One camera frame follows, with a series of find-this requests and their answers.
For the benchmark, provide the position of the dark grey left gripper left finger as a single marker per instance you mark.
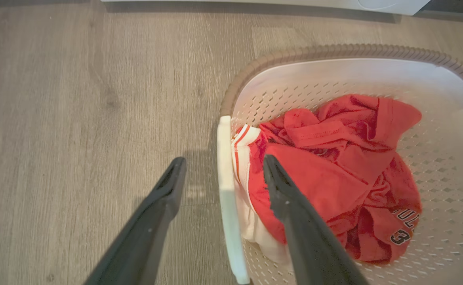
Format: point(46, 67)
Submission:
point(144, 233)

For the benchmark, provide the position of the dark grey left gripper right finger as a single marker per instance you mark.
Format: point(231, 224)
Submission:
point(310, 237)

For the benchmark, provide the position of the white perforated laundry basket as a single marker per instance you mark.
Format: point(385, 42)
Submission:
point(445, 166)

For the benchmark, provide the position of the red jersey with white trim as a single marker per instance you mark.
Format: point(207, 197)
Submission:
point(334, 170)

